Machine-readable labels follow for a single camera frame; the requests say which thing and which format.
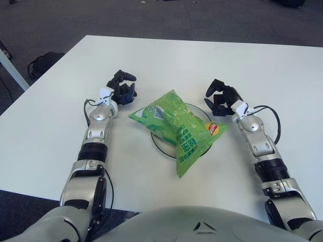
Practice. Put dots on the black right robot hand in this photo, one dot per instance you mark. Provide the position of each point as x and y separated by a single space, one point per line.
230 94

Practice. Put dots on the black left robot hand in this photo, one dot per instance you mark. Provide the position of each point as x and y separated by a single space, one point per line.
123 94

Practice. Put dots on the green snack bag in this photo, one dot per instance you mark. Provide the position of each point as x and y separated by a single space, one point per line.
176 121

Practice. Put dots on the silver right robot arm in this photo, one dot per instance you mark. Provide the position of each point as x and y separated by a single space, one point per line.
262 146

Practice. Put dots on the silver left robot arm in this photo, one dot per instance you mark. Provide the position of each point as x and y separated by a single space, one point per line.
98 121

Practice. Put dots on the white plate black rim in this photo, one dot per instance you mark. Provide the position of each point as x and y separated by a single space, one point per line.
164 148

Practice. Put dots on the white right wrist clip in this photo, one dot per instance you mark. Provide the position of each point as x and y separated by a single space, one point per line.
241 107

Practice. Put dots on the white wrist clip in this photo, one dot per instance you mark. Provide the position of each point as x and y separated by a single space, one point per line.
105 94
241 107

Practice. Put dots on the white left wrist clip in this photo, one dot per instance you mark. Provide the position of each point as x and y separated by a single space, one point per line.
105 94

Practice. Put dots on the black bag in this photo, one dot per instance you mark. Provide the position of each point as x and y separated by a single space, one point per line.
46 61

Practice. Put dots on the large dark floor object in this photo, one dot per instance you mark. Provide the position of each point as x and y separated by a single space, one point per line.
287 2

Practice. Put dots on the white table leg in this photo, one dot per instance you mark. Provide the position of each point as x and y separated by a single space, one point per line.
13 73

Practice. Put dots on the dark object with red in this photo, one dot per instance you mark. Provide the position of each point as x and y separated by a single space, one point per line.
5 50

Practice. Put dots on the grey robot torso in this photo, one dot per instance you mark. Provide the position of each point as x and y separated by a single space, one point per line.
176 224

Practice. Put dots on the dark shoes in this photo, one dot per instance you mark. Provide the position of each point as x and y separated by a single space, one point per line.
13 1

